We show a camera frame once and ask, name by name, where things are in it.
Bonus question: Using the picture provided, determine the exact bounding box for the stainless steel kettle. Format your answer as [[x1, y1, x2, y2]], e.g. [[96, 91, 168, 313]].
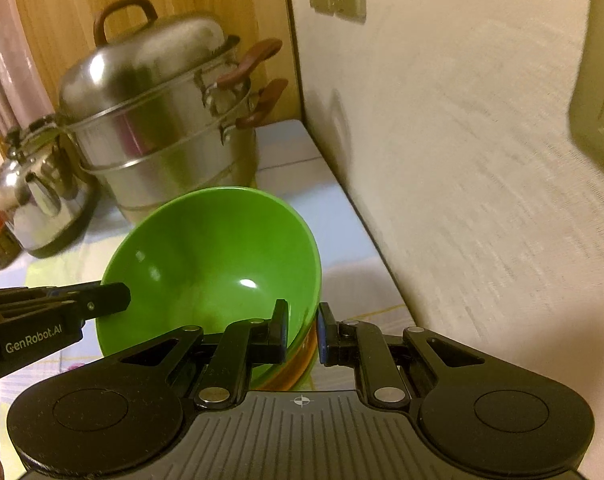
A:
[[0, 115, 100, 260]]

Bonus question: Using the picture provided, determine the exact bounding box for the stainless steel steamer pot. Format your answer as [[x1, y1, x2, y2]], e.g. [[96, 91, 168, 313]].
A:
[[57, 0, 289, 226]]

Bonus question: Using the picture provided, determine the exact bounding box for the pale green wall box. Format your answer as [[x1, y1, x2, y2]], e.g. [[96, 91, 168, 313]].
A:
[[567, 0, 604, 173]]

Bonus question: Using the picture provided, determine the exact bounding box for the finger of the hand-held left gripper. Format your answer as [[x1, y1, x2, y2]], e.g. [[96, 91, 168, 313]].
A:
[[56, 282, 133, 329]]

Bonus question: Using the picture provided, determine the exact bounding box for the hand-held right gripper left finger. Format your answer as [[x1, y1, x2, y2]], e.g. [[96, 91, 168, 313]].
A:
[[119, 299, 289, 408]]

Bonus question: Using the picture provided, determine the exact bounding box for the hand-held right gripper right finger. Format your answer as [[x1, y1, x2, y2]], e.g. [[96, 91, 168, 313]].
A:
[[317, 302, 485, 406]]

